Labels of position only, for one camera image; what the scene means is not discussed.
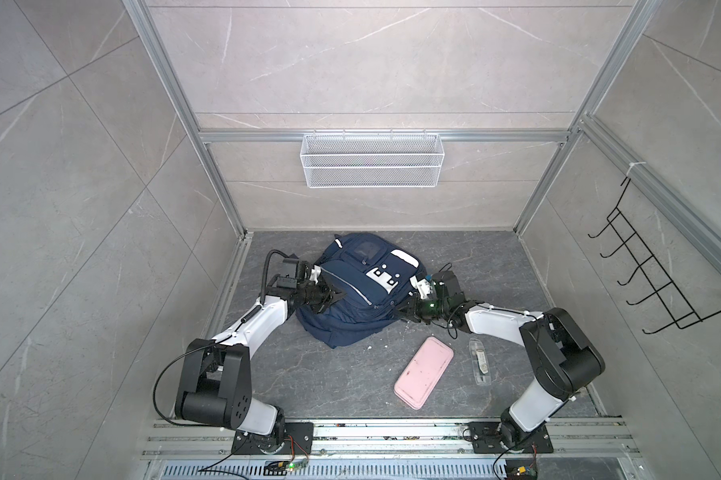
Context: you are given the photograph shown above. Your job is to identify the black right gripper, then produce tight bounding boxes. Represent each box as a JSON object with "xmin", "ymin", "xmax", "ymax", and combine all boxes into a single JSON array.
[{"xmin": 391, "ymin": 294, "xmax": 450, "ymax": 324}]

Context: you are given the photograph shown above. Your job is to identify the navy blue student backpack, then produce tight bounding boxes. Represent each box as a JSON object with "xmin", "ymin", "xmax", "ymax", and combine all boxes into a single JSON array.
[{"xmin": 296, "ymin": 232, "xmax": 427, "ymax": 348}]

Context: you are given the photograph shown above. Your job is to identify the pink pencil case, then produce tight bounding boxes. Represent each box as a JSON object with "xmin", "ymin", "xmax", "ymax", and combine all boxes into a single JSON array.
[{"xmin": 394, "ymin": 336, "xmax": 454, "ymax": 410}]

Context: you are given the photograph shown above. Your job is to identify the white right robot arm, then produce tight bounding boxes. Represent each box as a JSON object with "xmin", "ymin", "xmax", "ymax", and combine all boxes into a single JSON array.
[{"xmin": 400, "ymin": 270, "xmax": 606, "ymax": 448}]

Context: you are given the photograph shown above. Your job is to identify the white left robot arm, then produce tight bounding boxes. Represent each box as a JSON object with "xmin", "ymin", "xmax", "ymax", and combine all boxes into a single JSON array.
[{"xmin": 174, "ymin": 250, "xmax": 342, "ymax": 442}]

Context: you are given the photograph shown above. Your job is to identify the clear plastic ruler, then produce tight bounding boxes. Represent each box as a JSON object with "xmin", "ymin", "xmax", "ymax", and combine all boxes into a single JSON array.
[{"xmin": 469, "ymin": 338, "xmax": 490, "ymax": 385}]

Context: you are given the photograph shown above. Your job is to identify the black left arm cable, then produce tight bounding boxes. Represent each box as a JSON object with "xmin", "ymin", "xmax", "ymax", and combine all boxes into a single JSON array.
[{"xmin": 151, "ymin": 248, "xmax": 290, "ymax": 428}]

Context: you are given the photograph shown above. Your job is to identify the white wire mesh basket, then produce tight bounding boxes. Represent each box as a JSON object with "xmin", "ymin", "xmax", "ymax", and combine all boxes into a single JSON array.
[{"xmin": 300, "ymin": 133, "xmax": 446, "ymax": 189}]

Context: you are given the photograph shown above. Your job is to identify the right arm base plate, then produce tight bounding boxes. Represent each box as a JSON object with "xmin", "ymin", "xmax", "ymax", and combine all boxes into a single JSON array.
[{"xmin": 463, "ymin": 421, "xmax": 554, "ymax": 454}]

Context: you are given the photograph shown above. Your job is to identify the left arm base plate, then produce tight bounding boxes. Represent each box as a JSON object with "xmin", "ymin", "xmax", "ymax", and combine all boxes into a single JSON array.
[{"xmin": 232, "ymin": 422, "xmax": 314, "ymax": 456}]

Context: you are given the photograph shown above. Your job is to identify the slotted aluminium floor rail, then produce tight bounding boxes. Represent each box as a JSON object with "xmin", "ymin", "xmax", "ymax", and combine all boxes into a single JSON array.
[{"xmin": 138, "ymin": 417, "xmax": 652, "ymax": 479}]

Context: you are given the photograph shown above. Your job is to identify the black wire hook rack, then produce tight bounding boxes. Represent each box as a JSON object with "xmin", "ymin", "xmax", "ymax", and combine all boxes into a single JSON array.
[{"xmin": 588, "ymin": 177, "xmax": 721, "ymax": 335}]

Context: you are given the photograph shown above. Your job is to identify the aluminium frame rails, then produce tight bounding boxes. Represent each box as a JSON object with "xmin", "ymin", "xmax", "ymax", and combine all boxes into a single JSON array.
[{"xmin": 138, "ymin": 1, "xmax": 721, "ymax": 439}]

